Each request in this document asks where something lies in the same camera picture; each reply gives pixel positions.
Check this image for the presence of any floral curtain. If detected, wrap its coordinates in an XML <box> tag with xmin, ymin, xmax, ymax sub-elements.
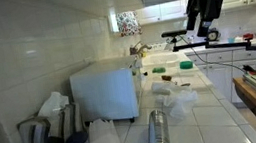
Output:
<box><xmin>116</xmin><ymin>10</ymin><xmax>142</xmax><ymax>37</ymax></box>

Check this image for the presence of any black camera on boom arm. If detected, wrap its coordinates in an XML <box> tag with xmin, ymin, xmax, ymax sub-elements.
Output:
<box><xmin>161</xmin><ymin>29</ymin><xmax>187</xmax><ymax>44</ymax></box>

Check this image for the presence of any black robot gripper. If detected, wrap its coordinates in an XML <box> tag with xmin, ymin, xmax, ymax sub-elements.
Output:
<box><xmin>186</xmin><ymin>0</ymin><xmax>223</xmax><ymax>37</ymax></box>

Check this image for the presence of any brown small item on counter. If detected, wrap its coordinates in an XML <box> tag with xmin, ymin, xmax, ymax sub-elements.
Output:
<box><xmin>161</xmin><ymin>75</ymin><xmax>172</xmax><ymax>81</ymax></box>

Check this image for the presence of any chrome kitchen faucet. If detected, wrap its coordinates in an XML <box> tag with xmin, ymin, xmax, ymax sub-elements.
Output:
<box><xmin>129</xmin><ymin>41</ymin><xmax>152</xmax><ymax>58</ymax></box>

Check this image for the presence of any blue small cup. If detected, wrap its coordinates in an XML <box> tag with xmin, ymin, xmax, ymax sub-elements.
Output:
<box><xmin>227</xmin><ymin>37</ymin><xmax>235</xmax><ymax>44</ymax></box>

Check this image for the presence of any black cable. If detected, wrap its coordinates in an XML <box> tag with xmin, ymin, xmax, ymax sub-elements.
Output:
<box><xmin>178</xmin><ymin>26</ymin><xmax>248</xmax><ymax>83</ymax></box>

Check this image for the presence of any silver metal can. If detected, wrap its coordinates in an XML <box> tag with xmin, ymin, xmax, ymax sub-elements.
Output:
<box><xmin>148</xmin><ymin>110</ymin><xmax>170</xmax><ymax>143</ymax></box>

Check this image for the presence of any crumpled clear plastic bag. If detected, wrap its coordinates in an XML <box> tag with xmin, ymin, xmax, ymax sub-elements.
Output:
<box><xmin>151</xmin><ymin>81</ymin><xmax>198</xmax><ymax>120</ymax></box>

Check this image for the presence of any black alarm clock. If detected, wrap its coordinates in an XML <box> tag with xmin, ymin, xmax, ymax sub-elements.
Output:
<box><xmin>207</xmin><ymin>28</ymin><xmax>221</xmax><ymax>42</ymax></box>

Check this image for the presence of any white microwave oven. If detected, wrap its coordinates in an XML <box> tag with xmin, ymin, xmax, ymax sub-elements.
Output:
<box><xmin>69</xmin><ymin>56</ymin><xmax>142</xmax><ymax>123</ymax></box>

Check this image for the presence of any white crumpled tissue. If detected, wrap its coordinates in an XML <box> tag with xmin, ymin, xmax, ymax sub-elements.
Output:
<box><xmin>38</xmin><ymin>91</ymin><xmax>69</xmax><ymax>117</ymax></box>

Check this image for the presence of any green scrub pad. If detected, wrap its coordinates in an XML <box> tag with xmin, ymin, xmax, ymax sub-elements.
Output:
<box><xmin>152</xmin><ymin>67</ymin><xmax>166</xmax><ymax>73</ymax></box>

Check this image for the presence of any red small object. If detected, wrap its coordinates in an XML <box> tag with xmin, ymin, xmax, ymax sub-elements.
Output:
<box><xmin>242</xmin><ymin>33</ymin><xmax>254</xmax><ymax>40</ymax></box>

